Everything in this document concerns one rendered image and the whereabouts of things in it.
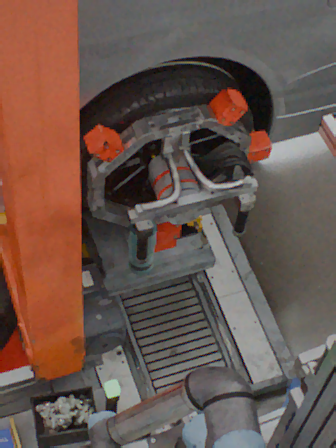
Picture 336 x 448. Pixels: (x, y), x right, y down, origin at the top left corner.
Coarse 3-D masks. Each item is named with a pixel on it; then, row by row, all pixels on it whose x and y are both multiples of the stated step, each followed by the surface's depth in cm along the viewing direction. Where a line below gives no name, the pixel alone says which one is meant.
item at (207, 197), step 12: (252, 180) 287; (204, 192) 284; (216, 192) 284; (228, 192) 284; (240, 192) 286; (180, 204) 281; (192, 204) 282; (204, 204) 285; (132, 216) 277; (144, 216) 278; (156, 216) 280
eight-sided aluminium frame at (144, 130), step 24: (144, 120) 279; (168, 120) 282; (192, 120) 281; (216, 120) 283; (240, 144) 299; (96, 168) 286; (240, 168) 312; (96, 192) 294; (96, 216) 305; (120, 216) 311
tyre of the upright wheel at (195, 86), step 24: (144, 72) 282; (168, 72) 283; (192, 72) 286; (216, 72) 294; (96, 96) 284; (120, 96) 281; (144, 96) 278; (168, 96) 279; (192, 96) 283; (96, 120) 282; (120, 120) 281; (240, 120) 303; (216, 168) 323
